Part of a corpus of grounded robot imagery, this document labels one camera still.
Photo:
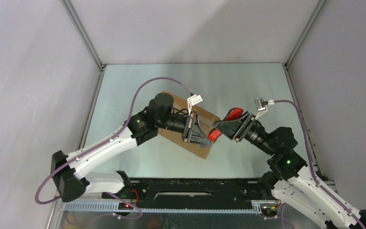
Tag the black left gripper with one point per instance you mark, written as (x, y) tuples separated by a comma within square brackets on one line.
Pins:
[(196, 135)]

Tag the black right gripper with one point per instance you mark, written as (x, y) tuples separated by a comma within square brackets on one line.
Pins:
[(232, 129)]

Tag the red black utility knife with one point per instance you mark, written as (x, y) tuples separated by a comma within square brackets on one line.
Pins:
[(228, 126)]

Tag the brown cardboard express box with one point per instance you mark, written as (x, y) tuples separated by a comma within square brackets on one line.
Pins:
[(206, 120)]

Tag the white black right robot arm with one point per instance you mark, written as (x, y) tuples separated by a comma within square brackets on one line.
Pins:
[(290, 178)]

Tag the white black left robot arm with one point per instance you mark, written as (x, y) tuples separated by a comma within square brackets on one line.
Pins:
[(73, 172)]

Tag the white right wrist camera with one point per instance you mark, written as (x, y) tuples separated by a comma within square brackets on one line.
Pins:
[(262, 106)]

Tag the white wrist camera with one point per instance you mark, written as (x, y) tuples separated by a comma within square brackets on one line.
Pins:
[(262, 106), (192, 101)]

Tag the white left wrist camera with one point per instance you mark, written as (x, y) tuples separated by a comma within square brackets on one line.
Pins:
[(192, 101)]

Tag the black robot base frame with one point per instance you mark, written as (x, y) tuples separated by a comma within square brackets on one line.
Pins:
[(201, 195)]

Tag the aluminium left corner post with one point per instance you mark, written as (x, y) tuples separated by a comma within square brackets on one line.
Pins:
[(74, 17)]

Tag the aluminium corner post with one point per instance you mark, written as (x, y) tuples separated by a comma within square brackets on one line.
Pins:
[(305, 32), (74, 17)]

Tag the aluminium right corner post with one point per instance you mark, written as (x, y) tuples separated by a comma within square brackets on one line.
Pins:
[(305, 32)]

